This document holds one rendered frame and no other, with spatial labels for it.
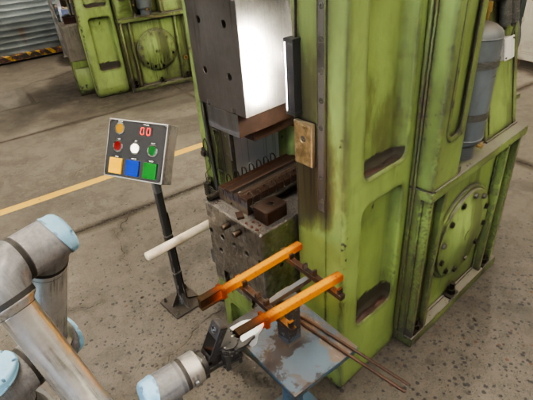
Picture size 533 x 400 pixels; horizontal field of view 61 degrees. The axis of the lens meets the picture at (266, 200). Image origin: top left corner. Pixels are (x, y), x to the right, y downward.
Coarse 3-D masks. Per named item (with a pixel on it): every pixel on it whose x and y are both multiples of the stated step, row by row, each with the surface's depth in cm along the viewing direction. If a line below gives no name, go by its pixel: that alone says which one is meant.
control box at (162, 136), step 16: (112, 128) 220; (128, 128) 216; (144, 128) 212; (160, 128) 210; (176, 128) 214; (112, 144) 220; (128, 144) 216; (144, 144) 213; (160, 144) 210; (144, 160) 213; (160, 160) 210; (128, 176) 217; (160, 176) 210
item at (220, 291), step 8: (288, 248) 166; (296, 248) 167; (272, 256) 163; (280, 256) 163; (288, 256) 165; (256, 264) 160; (264, 264) 160; (272, 264) 161; (248, 272) 157; (256, 272) 157; (232, 280) 154; (240, 280) 154; (248, 280) 156; (216, 288) 150; (224, 288) 151; (232, 288) 152; (200, 296) 147; (208, 296) 147; (216, 296) 150; (224, 296) 150; (200, 304) 147; (208, 304) 149
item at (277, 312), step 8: (336, 272) 149; (320, 280) 146; (328, 280) 146; (336, 280) 146; (312, 288) 143; (320, 288) 142; (328, 288) 145; (296, 296) 140; (304, 296) 140; (312, 296) 141; (280, 304) 137; (288, 304) 137; (296, 304) 138; (272, 312) 134; (280, 312) 134; (288, 312) 137; (256, 320) 131; (264, 320) 131; (272, 320) 133; (240, 328) 129; (248, 328) 129
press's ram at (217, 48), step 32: (192, 0) 160; (224, 0) 147; (256, 0) 149; (288, 0) 158; (192, 32) 168; (224, 32) 154; (256, 32) 154; (288, 32) 163; (224, 64) 161; (256, 64) 159; (224, 96) 169; (256, 96) 164
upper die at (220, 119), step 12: (216, 108) 177; (276, 108) 180; (216, 120) 180; (228, 120) 174; (240, 120) 170; (252, 120) 174; (264, 120) 178; (276, 120) 183; (228, 132) 177; (240, 132) 172; (252, 132) 176
